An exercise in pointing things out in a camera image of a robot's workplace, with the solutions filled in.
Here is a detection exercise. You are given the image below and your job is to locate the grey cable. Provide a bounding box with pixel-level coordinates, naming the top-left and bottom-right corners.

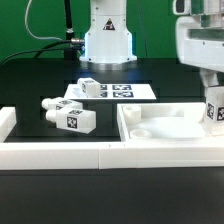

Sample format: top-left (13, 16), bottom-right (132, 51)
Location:
top-left (24, 0), bottom-right (65, 42)

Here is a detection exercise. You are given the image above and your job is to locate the white square tabletop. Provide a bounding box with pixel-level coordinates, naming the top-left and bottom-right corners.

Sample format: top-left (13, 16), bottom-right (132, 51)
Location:
top-left (117, 102), bottom-right (224, 141)

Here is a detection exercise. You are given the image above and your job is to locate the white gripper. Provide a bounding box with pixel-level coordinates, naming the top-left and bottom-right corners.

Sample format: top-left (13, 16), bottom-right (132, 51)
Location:
top-left (175, 16), bottom-right (224, 88)

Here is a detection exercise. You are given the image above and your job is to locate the white fence wall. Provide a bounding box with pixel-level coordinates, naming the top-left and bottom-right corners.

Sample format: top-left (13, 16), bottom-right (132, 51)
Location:
top-left (0, 107), bottom-right (224, 170)

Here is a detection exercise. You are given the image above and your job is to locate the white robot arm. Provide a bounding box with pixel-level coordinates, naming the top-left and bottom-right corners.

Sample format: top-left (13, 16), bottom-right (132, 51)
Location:
top-left (80, 0), bottom-right (224, 88)

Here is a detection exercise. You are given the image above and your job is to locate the white marker sheet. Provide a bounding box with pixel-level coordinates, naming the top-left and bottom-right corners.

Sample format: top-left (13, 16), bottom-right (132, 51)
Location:
top-left (64, 84), bottom-right (156, 100)

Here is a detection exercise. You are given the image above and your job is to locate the black pole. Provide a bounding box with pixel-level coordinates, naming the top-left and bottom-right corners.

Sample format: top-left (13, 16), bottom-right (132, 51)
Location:
top-left (64, 0), bottom-right (77, 60)

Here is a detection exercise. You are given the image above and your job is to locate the black cable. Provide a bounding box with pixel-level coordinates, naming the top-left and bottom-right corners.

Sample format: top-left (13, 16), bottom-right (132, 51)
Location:
top-left (0, 38), bottom-right (86, 66)

